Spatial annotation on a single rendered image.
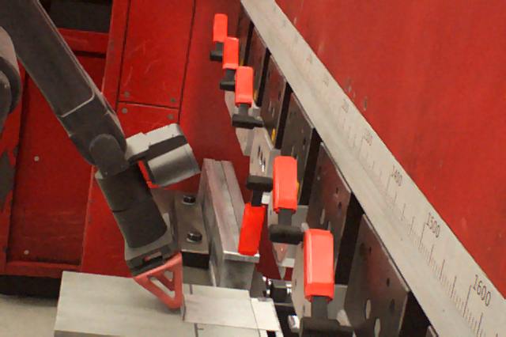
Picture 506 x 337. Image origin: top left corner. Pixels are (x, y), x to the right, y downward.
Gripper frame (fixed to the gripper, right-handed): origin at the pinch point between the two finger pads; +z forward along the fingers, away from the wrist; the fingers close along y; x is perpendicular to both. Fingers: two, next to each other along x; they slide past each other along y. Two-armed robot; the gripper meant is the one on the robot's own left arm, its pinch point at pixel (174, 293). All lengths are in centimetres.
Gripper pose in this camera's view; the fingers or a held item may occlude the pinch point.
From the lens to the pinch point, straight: 145.4
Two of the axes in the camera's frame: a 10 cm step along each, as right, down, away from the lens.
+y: -0.9, -3.4, 9.4
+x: -9.2, 3.8, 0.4
